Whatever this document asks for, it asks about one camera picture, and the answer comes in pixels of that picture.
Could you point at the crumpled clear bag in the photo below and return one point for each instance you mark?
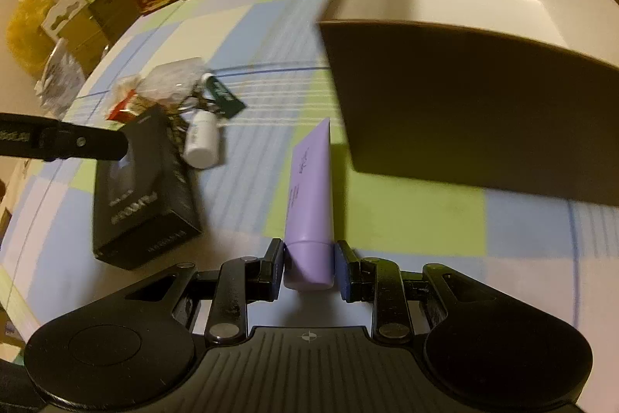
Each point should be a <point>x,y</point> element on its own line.
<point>60,74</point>

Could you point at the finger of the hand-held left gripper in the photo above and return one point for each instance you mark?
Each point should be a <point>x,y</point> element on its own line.
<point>92,143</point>

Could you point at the dark green tube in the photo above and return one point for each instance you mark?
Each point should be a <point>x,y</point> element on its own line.
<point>225,96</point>

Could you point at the red snack packet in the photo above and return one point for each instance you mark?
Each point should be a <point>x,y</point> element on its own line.
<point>121,106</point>

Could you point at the checked cloth desktop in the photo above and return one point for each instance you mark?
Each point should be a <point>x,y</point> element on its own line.
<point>271,55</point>

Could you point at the white and brown carton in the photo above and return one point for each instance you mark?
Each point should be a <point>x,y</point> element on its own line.
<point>72,21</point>

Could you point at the purple cosmetic tube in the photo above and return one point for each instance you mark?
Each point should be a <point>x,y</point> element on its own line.
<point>309,200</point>

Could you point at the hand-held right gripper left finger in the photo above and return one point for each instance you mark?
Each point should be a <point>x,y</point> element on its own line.
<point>276,270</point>

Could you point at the small white bottle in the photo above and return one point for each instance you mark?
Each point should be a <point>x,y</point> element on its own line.
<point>200,142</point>

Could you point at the clear plastic bag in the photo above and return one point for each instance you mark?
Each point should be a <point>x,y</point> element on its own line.
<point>171,76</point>

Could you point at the brown cardboard box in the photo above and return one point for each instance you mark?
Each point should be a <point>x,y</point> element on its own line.
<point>459,113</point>

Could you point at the leopard pattern hair clip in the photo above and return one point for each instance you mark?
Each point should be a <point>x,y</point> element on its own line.
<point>186,110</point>

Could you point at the black product box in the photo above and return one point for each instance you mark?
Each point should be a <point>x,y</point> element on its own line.
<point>145,210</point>

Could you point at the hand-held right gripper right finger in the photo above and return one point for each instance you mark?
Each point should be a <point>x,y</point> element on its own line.
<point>342,272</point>

